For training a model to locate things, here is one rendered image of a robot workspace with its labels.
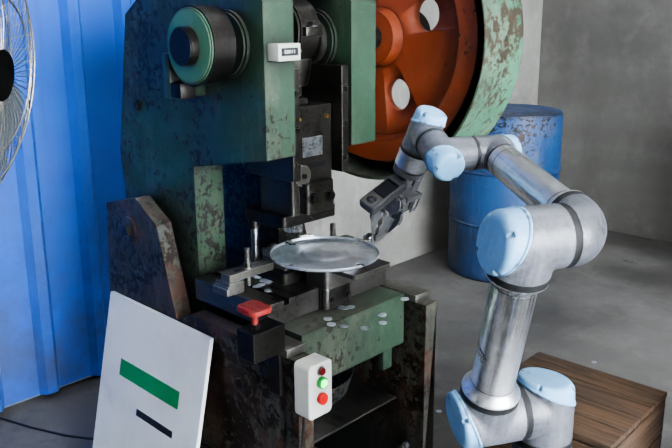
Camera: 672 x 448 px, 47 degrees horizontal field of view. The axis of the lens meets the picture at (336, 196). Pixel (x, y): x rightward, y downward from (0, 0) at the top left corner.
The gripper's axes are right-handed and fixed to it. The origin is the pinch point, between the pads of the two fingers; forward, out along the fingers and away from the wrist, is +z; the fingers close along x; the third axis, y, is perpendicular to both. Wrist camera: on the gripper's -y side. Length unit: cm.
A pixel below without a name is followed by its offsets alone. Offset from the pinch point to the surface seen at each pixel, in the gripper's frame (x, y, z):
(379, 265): -2.2, 3.7, 8.5
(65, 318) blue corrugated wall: 106, -6, 113
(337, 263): 5.9, -2.4, 11.9
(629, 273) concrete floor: -11, 260, 92
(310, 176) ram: 24.5, -0.1, -2.4
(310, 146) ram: 28.5, 1.2, -8.9
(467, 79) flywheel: 11.1, 33.7, -34.6
